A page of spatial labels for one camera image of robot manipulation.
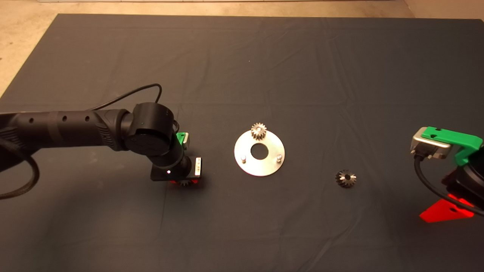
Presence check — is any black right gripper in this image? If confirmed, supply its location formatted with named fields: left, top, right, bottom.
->
left=420, top=147, right=484, bottom=223

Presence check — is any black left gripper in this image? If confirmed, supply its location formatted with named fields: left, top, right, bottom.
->
left=150, top=156, right=203, bottom=185

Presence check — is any round metal carrier plate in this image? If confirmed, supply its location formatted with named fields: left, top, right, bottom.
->
left=234, top=128, right=286, bottom=177

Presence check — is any dark grey table cloth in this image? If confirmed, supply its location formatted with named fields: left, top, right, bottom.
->
left=0, top=14, right=484, bottom=272

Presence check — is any black right camera cable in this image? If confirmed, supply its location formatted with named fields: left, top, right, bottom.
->
left=413, top=153, right=484, bottom=218

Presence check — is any silver right camera box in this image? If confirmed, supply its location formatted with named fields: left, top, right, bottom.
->
left=411, top=128, right=452, bottom=160

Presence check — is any green right camera mount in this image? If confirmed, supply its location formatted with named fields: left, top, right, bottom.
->
left=421, top=127, right=484, bottom=167

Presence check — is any thin black left camera cable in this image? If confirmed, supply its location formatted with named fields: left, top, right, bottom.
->
left=91, top=83, right=180, bottom=133

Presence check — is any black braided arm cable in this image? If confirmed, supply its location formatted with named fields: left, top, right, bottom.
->
left=0, top=138, right=40, bottom=200

